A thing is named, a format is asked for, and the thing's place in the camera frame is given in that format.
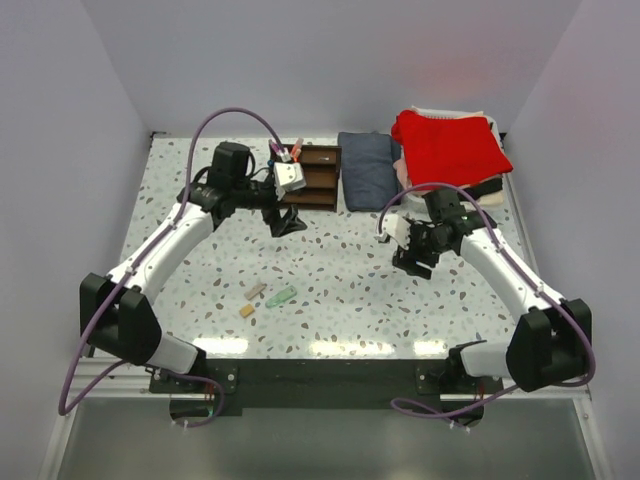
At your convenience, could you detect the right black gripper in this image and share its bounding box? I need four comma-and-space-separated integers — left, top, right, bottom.
393, 218, 451, 280

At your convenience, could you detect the purple capped white marker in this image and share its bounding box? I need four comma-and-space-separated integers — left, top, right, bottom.
269, 140, 285, 161

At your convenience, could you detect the brown wooden desk organizer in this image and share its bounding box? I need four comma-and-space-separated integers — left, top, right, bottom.
282, 144, 342, 212

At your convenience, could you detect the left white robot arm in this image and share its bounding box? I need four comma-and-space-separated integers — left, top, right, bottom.
80, 142, 306, 392

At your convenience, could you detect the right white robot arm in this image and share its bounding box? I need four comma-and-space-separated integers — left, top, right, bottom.
377, 183, 596, 393

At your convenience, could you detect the green clear correction tape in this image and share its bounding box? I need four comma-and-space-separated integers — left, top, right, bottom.
265, 286, 297, 308

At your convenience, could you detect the beige eraser piece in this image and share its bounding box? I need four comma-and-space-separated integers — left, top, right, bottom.
244, 283, 266, 301

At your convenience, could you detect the pink cloth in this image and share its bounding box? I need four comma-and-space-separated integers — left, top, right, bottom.
393, 157, 412, 190

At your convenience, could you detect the blue folded towel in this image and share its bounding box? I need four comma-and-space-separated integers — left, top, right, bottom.
337, 132, 401, 212

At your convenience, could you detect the tan eraser block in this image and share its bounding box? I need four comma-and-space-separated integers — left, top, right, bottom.
239, 304, 255, 318

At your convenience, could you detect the red folded cloth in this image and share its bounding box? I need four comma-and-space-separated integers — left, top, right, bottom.
391, 110, 513, 187

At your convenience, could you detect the white basket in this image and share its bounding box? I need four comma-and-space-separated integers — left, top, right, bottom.
391, 106, 513, 207

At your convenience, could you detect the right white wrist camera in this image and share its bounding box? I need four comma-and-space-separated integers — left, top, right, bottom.
375, 214, 411, 250

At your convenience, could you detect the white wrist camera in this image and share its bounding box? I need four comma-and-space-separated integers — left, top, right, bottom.
273, 162, 306, 200
375, 214, 411, 250

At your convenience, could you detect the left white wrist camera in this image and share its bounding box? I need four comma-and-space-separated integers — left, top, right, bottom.
273, 162, 306, 200

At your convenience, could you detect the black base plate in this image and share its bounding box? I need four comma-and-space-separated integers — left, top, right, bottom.
145, 358, 503, 419

